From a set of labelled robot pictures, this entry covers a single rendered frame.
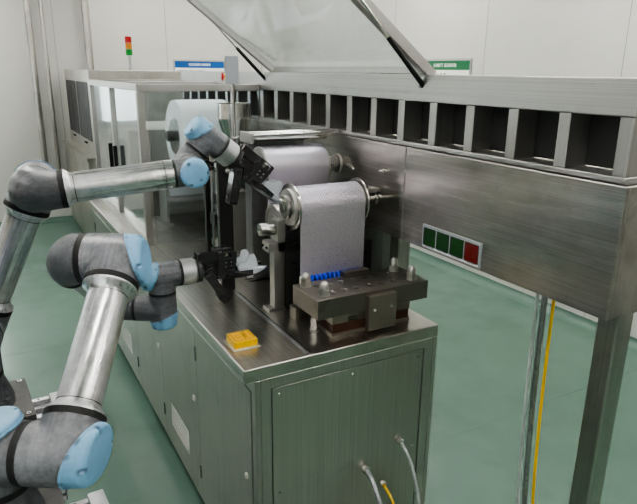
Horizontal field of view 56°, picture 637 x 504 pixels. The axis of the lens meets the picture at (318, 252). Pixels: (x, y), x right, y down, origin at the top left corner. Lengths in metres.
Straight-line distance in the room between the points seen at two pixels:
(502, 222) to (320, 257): 0.60
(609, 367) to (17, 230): 1.55
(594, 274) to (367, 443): 0.90
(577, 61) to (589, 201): 3.04
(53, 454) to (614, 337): 1.28
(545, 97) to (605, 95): 0.15
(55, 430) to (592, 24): 3.91
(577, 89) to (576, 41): 3.00
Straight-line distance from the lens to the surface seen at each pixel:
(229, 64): 2.32
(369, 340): 1.79
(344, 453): 1.94
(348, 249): 1.95
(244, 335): 1.76
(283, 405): 1.73
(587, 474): 1.86
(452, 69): 5.25
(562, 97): 1.49
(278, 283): 1.96
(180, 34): 7.48
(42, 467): 1.20
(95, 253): 1.36
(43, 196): 1.58
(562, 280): 1.51
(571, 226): 1.47
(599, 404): 1.75
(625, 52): 4.24
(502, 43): 4.89
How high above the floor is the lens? 1.66
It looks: 17 degrees down
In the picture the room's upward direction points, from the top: 1 degrees clockwise
